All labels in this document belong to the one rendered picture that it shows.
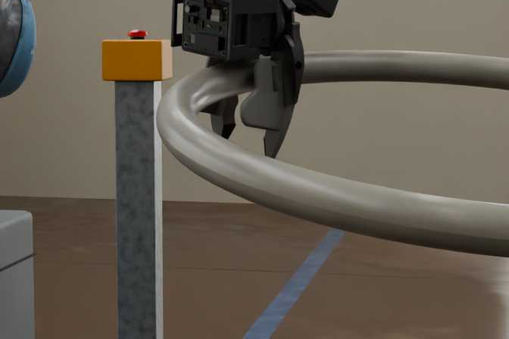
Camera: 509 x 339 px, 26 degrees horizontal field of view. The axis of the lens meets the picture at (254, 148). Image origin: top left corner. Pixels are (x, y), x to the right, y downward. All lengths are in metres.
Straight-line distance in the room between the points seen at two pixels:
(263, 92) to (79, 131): 6.67
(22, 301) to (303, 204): 0.90
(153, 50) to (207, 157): 1.44
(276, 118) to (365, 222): 0.34
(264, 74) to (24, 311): 0.67
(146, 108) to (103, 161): 5.41
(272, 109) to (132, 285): 1.30
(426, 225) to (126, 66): 1.57
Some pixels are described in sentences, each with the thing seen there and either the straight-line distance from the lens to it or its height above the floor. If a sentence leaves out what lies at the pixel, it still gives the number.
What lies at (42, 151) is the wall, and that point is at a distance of 7.72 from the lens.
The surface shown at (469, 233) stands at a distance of 0.62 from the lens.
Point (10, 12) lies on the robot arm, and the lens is 1.44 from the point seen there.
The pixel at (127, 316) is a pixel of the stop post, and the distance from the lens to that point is 2.24.
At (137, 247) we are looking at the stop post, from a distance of 2.21.
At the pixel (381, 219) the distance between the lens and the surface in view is 0.63.
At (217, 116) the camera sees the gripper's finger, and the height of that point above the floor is 1.01.
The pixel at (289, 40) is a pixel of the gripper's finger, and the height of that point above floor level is 1.08.
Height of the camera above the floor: 1.08
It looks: 6 degrees down
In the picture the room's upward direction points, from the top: straight up
